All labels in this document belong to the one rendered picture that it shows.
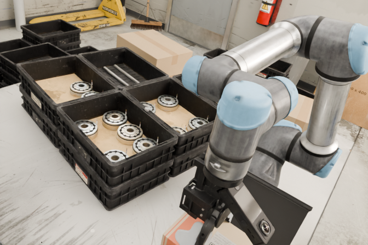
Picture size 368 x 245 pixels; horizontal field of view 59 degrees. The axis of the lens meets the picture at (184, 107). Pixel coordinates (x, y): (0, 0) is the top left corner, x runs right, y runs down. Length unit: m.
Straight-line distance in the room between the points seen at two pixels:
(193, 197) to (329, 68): 0.51
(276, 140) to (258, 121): 0.69
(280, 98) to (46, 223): 0.91
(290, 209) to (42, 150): 1.00
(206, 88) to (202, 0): 4.04
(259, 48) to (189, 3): 4.05
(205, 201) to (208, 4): 4.11
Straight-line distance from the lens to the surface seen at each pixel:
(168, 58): 1.94
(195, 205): 0.62
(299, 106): 1.86
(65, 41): 3.00
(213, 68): 0.62
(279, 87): 0.57
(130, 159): 1.10
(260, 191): 1.10
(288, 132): 1.17
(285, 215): 1.11
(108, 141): 1.32
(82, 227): 1.21
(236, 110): 0.46
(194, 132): 1.27
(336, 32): 0.89
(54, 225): 1.22
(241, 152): 0.50
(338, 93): 0.97
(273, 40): 0.80
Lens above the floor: 1.66
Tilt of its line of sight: 32 degrees down
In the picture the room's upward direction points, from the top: 12 degrees clockwise
